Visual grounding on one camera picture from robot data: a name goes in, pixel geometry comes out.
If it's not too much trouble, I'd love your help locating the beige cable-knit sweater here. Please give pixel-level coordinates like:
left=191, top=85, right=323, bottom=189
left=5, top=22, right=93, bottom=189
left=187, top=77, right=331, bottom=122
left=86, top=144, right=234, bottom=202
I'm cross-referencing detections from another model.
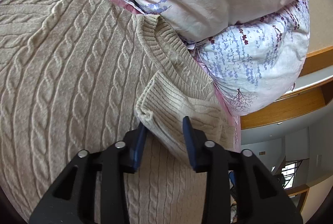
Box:
left=1, top=0, right=234, bottom=223

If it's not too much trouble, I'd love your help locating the wooden framed cabinet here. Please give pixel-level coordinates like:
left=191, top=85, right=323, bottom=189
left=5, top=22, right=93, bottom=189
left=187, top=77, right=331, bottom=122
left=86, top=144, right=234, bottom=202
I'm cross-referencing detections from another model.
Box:
left=241, top=46, right=332, bottom=130

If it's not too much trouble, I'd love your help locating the right floral pillow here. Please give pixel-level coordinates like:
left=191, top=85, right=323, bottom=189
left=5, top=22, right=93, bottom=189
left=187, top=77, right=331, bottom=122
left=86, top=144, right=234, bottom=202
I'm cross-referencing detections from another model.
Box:
left=194, top=0, right=310, bottom=116

